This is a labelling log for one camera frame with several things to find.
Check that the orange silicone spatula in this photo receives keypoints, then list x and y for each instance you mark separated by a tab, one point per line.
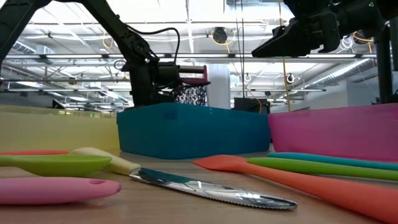
311	186

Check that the red silicone spatula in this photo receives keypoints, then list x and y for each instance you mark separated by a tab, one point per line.
34	152

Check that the pink plastic bin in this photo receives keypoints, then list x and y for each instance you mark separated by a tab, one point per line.
335	130

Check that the black monitor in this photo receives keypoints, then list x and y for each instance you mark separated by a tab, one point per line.
248	105

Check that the green silicone spatula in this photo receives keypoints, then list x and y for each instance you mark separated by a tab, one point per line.
326	169

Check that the pink silicone spatula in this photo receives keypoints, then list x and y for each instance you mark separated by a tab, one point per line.
53	189

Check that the lime green spoon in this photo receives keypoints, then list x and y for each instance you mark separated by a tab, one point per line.
56	165

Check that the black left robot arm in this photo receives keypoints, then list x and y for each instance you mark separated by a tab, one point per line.
124	34

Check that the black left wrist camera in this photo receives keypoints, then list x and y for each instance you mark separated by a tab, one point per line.
168	74

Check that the yellow plastic bin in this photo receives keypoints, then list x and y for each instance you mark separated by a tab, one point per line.
59	130

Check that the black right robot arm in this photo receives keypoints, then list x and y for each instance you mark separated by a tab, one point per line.
357	15

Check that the blue plastic bin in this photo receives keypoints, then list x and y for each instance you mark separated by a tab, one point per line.
192	133

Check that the black aluminium rig frame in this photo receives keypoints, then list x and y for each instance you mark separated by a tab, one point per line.
384	62

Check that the white pillar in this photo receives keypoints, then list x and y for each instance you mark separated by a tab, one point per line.
219	90

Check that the long ceiling light bar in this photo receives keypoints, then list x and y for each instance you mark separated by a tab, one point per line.
217	56

